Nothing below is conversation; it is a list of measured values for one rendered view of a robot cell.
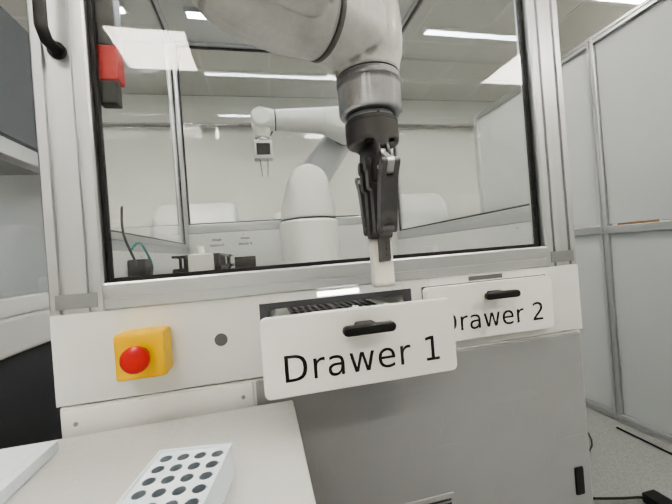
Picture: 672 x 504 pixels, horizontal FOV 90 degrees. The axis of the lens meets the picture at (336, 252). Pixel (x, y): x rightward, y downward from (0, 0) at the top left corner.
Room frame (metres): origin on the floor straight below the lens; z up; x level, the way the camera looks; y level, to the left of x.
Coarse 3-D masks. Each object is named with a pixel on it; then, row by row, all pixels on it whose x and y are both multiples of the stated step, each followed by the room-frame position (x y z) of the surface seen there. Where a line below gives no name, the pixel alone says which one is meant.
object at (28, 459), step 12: (36, 444) 0.47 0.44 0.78; (48, 444) 0.47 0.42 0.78; (0, 456) 0.45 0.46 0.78; (12, 456) 0.44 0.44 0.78; (24, 456) 0.44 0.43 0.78; (36, 456) 0.44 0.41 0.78; (48, 456) 0.46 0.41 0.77; (0, 468) 0.42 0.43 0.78; (12, 468) 0.42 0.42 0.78; (24, 468) 0.42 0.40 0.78; (36, 468) 0.43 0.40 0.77; (0, 480) 0.39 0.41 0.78; (12, 480) 0.39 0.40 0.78; (24, 480) 0.41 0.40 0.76; (0, 492) 0.37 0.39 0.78; (12, 492) 0.39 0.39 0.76
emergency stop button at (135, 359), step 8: (128, 352) 0.49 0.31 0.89; (136, 352) 0.50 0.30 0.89; (144, 352) 0.50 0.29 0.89; (120, 360) 0.49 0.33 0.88; (128, 360) 0.49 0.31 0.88; (136, 360) 0.49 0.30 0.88; (144, 360) 0.50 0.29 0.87; (128, 368) 0.49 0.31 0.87; (136, 368) 0.49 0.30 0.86; (144, 368) 0.50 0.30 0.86
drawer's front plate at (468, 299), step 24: (432, 288) 0.66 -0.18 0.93; (456, 288) 0.67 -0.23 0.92; (480, 288) 0.68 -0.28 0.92; (504, 288) 0.69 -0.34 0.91; (528, 288) 0.70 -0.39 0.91; (456, 312) 0.67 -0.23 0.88; (480, 312) 0.68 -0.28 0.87; (528, 312) 0.70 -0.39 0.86; (552, 312) 0.72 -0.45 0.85; (456, 336) 0.67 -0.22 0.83; (480, 336) 0.68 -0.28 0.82
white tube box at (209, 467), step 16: (176, 448) 0.39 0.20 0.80; (192, 448) 0.39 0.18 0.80; (208, 448) 0.39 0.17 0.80; (224, 448) 0.39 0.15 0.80; (160, 464) 0.37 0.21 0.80; (176, 464) 0.37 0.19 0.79; (192, 464) 0.37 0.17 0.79; (208, 464) 0.37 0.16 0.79; (224, 464) 0.36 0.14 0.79; (144, 480) 0.35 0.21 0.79; (160, 480) 0.34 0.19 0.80; (176, 480) 0.34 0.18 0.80; (192, 480) 0.34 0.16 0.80; (208, 480) 0.34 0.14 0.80; (224, 480) 0.36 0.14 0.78; (128, 496) 0.32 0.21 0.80; (144, 496) 0.32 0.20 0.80; (160, 496) 0.32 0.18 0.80; (176, 496) 0.32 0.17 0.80; (192, 496) 0.32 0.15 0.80; (208, 496) 0.31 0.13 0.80; (224, 496) 0.36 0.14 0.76
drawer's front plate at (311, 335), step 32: (288, 320) 0.47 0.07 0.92; (320, 320) 0.47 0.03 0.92; (352, 320) 0.48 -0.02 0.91; (384, 320) 0.49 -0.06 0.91; (416, 320) 0.51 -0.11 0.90; (448, 320) 0.52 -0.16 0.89; (288, 352) 0.46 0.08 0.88; (320, 352) 0.47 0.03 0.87; (352, 352) 0.48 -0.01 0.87; (384, 352) 0.49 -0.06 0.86; (416, 352) 0.50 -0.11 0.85; (448, 352) 0.52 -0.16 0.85; (288, 384) 0.46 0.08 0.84; (320, 384) 0.47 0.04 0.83; (352, 384) 0.48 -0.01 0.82
